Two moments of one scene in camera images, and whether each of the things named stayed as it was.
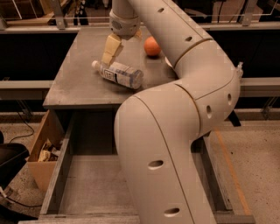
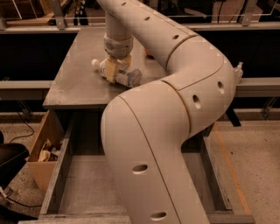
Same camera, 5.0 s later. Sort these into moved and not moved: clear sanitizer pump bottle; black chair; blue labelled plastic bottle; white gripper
Moved: white gripper
Not moved: clear sanitizer pump bottle; black chair; blue labelled plastic bottle
